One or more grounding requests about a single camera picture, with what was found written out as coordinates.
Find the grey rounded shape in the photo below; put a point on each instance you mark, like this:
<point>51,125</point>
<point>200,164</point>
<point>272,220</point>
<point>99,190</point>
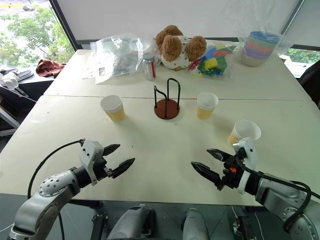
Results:
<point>195,225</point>
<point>130,225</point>

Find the clear plastic zip bag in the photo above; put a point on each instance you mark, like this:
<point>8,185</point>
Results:
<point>117,57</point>

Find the stack of colourful bowls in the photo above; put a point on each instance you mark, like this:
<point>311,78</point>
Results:
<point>258,48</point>

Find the black side table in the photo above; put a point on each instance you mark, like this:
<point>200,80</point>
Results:
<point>27,87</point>

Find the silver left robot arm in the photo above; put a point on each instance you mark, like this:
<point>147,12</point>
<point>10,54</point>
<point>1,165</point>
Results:
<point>47,195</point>

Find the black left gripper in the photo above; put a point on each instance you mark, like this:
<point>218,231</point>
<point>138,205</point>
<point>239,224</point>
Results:
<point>101,168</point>

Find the black window frame post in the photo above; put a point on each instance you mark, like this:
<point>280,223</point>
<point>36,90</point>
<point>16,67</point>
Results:
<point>63,25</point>

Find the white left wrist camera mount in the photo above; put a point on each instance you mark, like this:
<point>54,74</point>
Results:
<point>90,150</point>

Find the bag of colourful pieces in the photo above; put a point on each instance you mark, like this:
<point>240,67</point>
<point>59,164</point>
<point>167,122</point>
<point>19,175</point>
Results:
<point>215,61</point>

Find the small clear jar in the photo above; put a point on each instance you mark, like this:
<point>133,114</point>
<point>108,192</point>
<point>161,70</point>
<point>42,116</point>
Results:
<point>149,67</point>

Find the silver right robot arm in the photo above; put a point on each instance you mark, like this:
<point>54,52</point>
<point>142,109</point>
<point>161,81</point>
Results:
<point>277,197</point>

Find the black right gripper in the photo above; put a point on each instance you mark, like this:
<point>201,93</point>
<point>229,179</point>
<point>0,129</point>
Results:
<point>231,178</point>

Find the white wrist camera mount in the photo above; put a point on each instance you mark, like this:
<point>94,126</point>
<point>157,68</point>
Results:
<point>251,152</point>
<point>90,150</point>

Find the clear plastic bowl bag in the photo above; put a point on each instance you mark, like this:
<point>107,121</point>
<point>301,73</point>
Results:
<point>283,43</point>

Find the black chair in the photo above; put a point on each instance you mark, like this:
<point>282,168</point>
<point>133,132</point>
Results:
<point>311,82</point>

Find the brown plush teddy bear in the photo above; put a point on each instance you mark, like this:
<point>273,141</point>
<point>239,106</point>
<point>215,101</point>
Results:
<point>172,47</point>

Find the yellow white paper cup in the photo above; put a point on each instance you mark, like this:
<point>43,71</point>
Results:
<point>243,131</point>
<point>205,112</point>
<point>115,113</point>

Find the black slipper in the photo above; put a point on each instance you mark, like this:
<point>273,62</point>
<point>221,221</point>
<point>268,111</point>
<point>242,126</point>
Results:
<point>21,73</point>

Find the red-brown cloth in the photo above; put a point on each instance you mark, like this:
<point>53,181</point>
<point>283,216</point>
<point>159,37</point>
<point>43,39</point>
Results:
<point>48,68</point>

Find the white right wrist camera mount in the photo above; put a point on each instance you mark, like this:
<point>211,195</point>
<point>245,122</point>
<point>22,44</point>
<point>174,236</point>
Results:
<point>251,152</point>

